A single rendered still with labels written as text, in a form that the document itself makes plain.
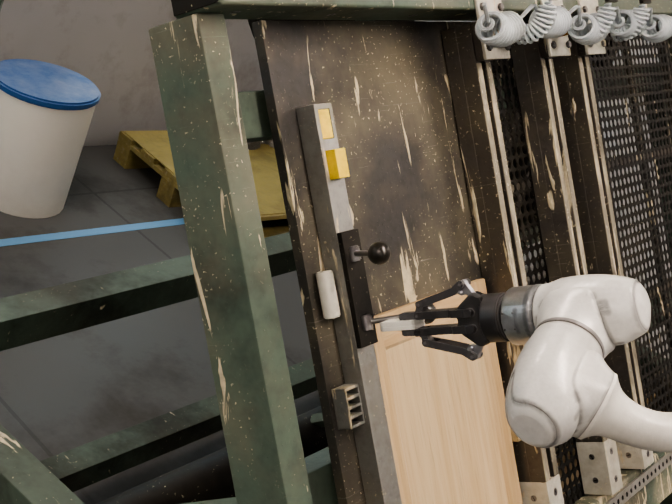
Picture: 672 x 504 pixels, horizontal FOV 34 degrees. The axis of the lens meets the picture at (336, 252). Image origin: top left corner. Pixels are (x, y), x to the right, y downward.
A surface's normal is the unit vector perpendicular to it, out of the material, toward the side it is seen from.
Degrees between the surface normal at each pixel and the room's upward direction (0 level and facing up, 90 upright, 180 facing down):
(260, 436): 90
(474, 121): 90
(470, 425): 55
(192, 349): 0
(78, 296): 0
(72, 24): 90
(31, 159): 93
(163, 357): 0
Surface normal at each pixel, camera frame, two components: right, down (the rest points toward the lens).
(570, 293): -0.47, -0.73
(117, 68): 0.68, 0.50
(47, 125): 0.32, 0.56
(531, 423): -0.57, 0.54
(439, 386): 0.78, -0.10
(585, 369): 0.36, -0.55
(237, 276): -0.60, 0.16
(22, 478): 0.31, -0.86
